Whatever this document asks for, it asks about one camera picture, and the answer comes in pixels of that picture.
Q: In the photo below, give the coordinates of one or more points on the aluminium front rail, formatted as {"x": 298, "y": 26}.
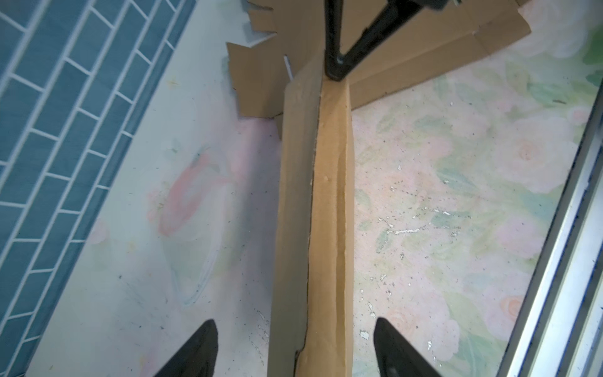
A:
{"x": 559, "y": 327}

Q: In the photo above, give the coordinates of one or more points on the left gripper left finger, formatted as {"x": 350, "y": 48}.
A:
{"x": 197, "y": 357}

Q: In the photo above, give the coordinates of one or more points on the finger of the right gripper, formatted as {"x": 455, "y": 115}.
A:
{"x": 395, "y": 14}

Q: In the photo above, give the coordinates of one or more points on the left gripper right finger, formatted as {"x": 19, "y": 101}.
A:
{"x": 396, "y": 356}

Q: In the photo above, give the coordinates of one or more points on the brown cardboard box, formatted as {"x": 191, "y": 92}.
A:
{"x": 430, "y": 44}
{"x": 311, "y": 331}

